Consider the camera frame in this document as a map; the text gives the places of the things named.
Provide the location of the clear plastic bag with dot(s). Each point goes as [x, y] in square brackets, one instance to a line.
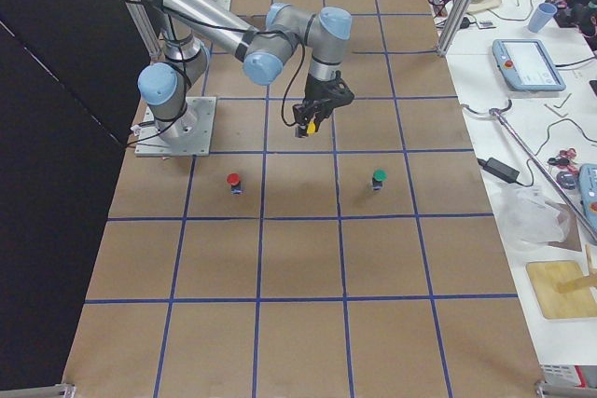
[526, 215]

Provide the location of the light blue plastic cup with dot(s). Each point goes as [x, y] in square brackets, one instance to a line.
[542, 15]

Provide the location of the blue teach pendant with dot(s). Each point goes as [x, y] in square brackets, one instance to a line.
[587, 188]
[526, 65]

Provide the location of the silver metal cane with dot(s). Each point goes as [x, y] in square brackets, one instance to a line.
[499, 115]

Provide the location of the green push button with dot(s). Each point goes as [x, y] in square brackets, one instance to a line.
[378, 178]

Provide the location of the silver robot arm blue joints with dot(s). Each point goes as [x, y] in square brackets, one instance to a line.
[264, 53]

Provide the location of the red push button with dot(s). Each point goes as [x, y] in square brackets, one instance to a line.
[234, 181]

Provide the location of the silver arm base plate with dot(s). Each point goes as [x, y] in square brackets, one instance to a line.
[190, 135]

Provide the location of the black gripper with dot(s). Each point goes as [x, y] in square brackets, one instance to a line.
[315, 90]

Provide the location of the black power adapter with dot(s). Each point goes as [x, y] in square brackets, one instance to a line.
[500, 170]

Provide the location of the wooden cutting board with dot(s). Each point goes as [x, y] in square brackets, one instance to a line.
[562, 291]

